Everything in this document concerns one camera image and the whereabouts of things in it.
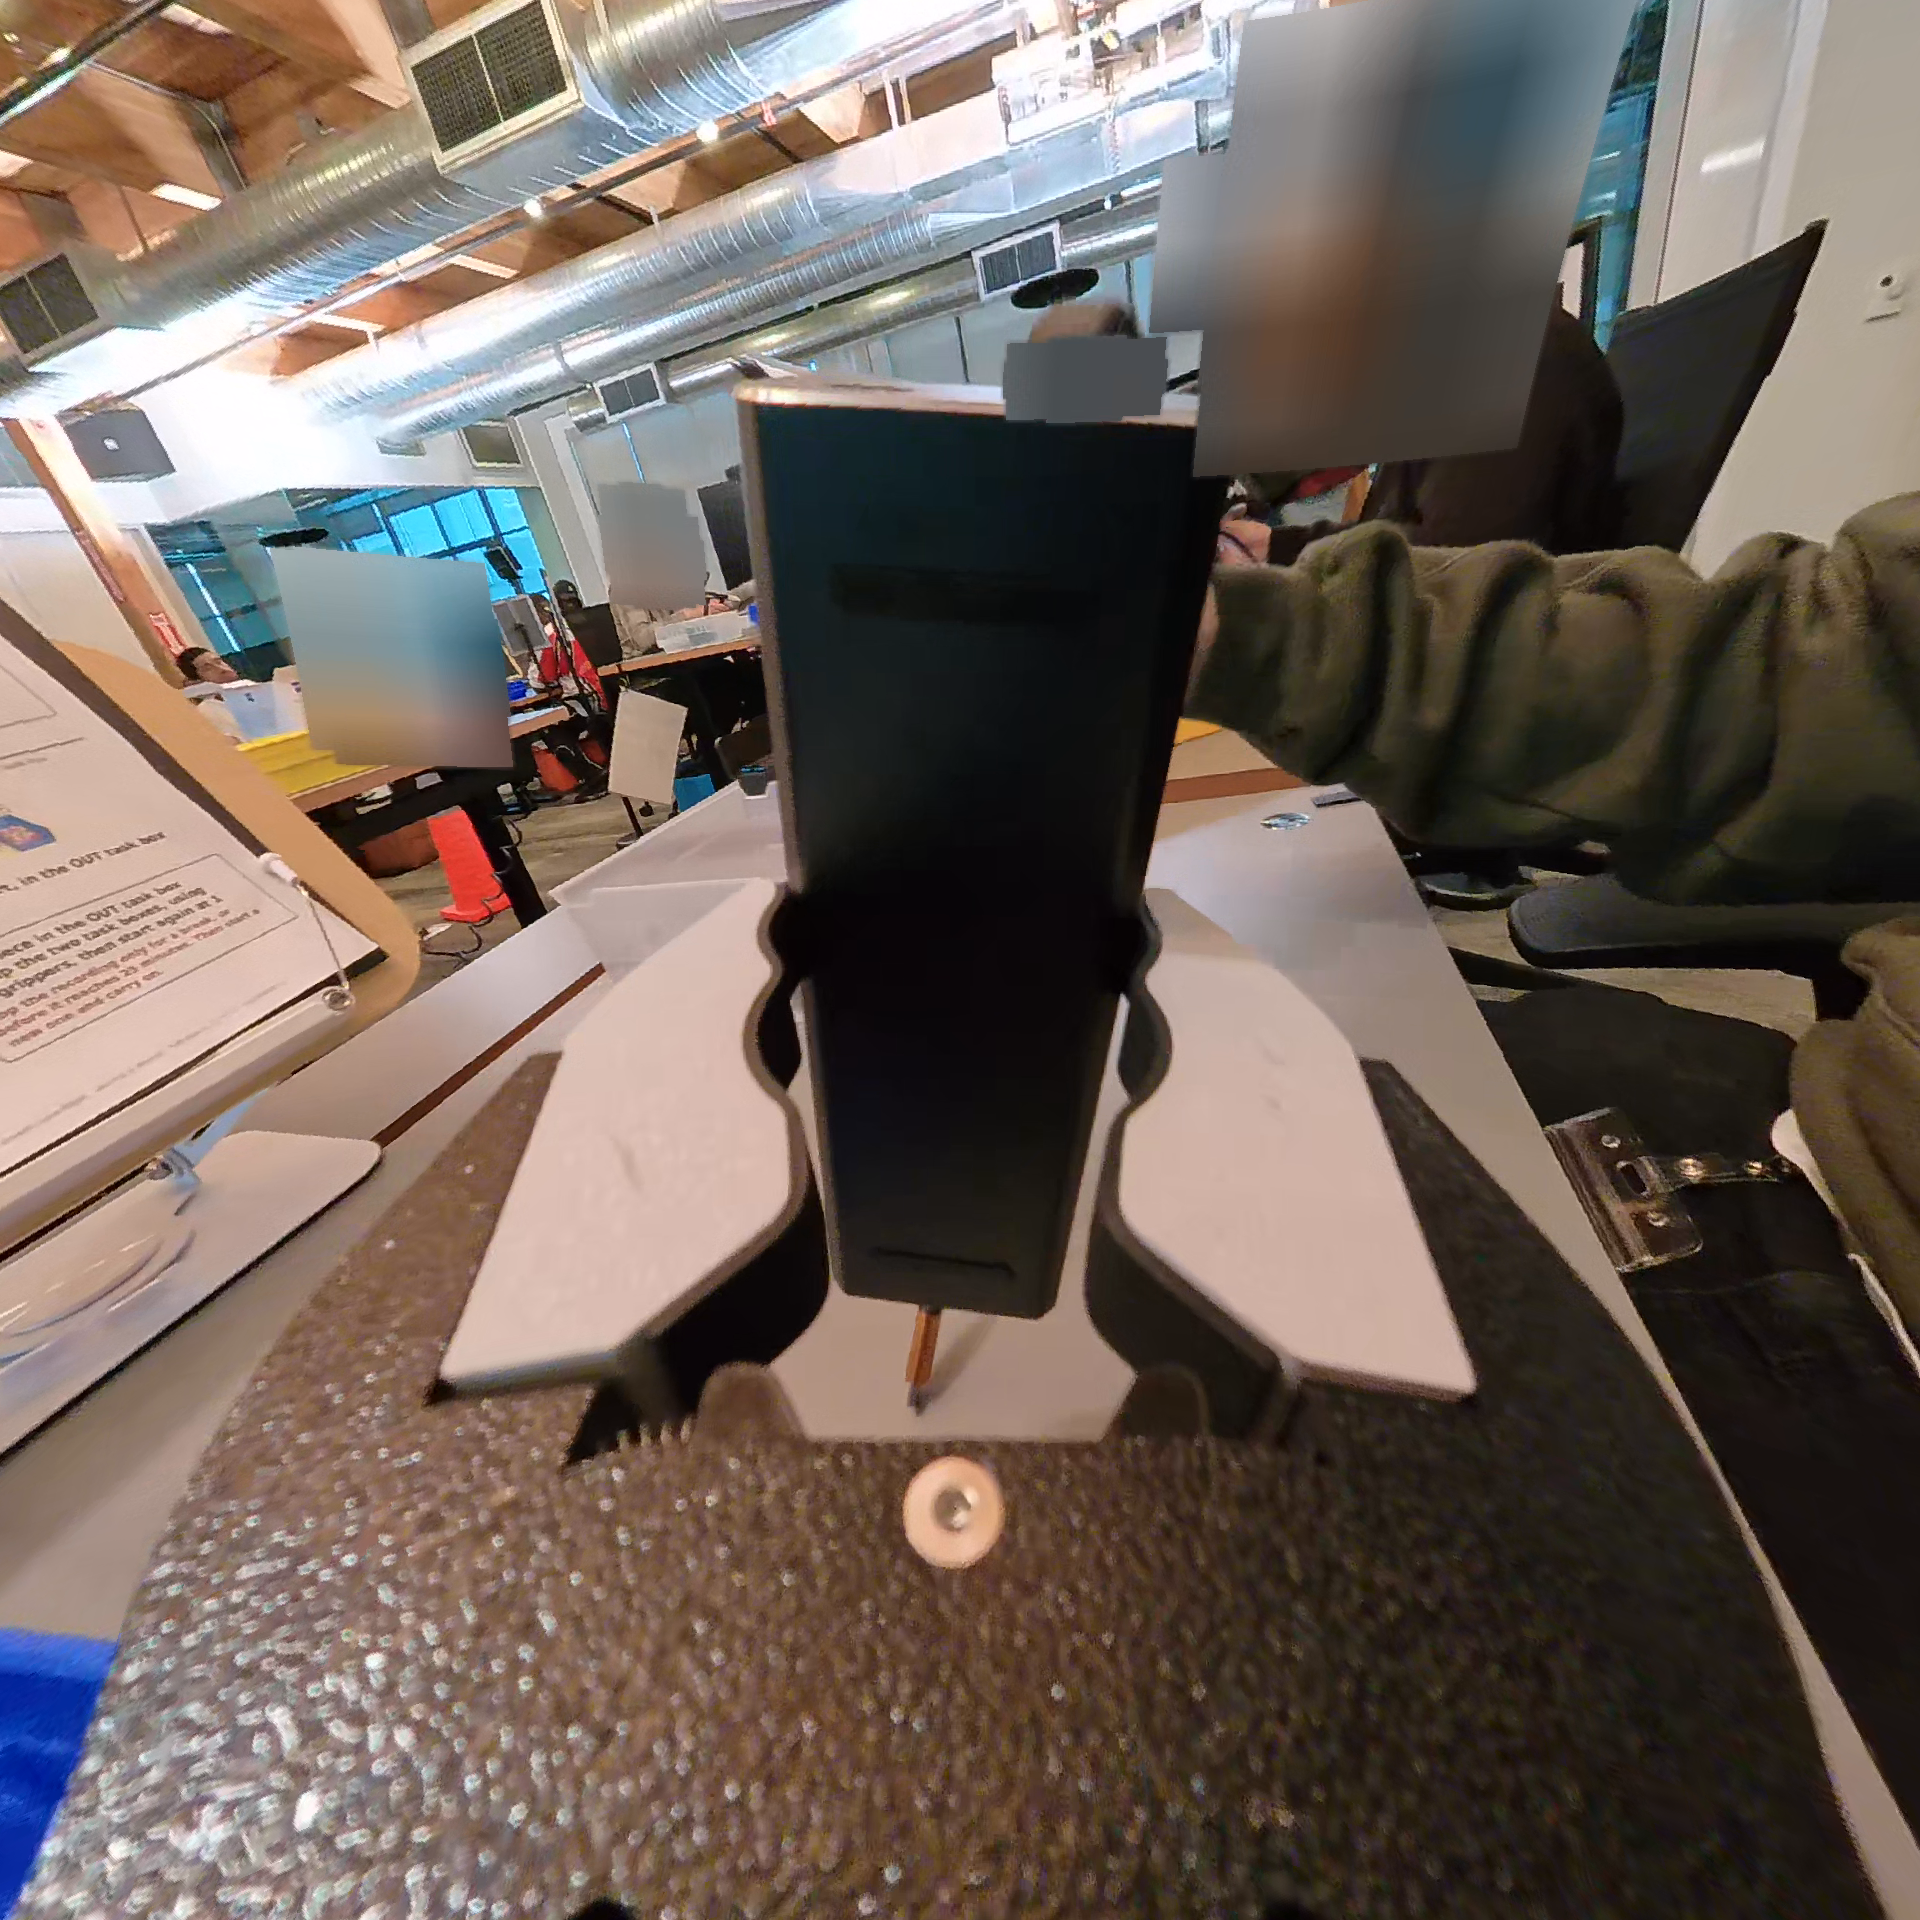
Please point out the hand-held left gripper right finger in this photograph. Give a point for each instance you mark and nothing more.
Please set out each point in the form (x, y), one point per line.
(1290, 1187)

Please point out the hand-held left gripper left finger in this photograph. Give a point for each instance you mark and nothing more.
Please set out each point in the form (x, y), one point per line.
(630, 1170)

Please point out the black usb hub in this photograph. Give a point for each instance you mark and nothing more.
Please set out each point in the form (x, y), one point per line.
(961, 839)

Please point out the person's right forearm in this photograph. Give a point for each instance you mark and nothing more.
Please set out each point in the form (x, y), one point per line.
(1501, 691)

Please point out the white desk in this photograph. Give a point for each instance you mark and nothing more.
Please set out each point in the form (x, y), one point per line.
(1321, 899)

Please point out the metal latch clasp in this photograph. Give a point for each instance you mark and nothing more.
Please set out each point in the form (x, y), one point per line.
(1626, 1187)

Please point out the orange traffic cone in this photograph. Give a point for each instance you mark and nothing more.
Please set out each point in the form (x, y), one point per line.
(467, 868)

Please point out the wooden clipboard stand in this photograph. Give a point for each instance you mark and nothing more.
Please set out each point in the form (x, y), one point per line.
(336, 899)

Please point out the white stand base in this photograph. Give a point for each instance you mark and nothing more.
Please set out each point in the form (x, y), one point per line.
(228, 1245)

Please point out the white paper sign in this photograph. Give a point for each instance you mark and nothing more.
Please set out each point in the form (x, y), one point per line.
(647, 744)

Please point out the person's black pants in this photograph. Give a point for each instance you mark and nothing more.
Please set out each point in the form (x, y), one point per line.
(1771, 1424)

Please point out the printed instruction sheet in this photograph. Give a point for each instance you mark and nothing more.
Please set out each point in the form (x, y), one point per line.
(105, 930)

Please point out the person's green jacket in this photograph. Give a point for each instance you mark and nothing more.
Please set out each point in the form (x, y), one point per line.
(1870, 1079)

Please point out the blue plastic bin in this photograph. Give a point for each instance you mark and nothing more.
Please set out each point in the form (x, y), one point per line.
(44, 1755)

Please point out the white air vent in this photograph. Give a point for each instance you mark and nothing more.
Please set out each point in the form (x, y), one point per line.
(487, 81)

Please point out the silver air duct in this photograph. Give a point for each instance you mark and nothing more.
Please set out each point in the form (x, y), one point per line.
(301, 194)
(718, 286)

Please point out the black wall speaker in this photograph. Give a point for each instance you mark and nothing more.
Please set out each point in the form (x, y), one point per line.
(118, 437)

